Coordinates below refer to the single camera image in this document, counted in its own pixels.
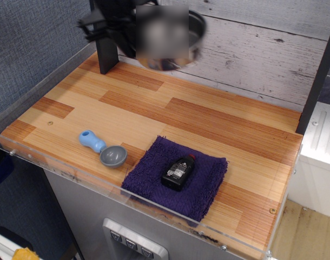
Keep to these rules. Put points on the small black bottle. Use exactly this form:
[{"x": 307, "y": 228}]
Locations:
[{"x": 177, "y": 174}]

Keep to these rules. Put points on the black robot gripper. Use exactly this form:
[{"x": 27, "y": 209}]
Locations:
[{"x": 117, "y": 17}]

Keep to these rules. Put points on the silver dispenser button panel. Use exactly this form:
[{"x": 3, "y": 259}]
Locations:
[{"x": 124, "y": 243}]

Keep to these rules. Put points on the blue grey toy scoop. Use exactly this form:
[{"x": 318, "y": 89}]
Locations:
[{"x": 110, "y": 156}]

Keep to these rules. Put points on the dark grey left post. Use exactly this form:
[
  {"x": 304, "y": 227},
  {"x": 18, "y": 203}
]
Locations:
[{"x": 107, "y": 54}]

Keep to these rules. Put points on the purple towel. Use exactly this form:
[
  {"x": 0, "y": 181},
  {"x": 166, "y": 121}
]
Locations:
[{"x": 200, "y": 189}]

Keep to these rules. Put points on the stainless steel pan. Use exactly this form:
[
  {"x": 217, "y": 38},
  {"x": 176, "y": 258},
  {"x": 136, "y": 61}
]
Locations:
[{"x": 170, "y": 38}]

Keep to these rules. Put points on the dark grey post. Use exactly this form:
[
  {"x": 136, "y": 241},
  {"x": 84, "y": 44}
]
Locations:
[
  {"x": 107, "y": 54},
  {"x": 315, "y": 91}
]

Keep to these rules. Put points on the dark grey right post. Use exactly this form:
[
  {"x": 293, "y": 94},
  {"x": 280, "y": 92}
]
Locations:
[{"x": 315, "y": 91}]

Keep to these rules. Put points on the white aluminium side unit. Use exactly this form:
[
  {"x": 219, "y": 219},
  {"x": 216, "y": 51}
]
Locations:
[{"x": 310, "y": 184}]

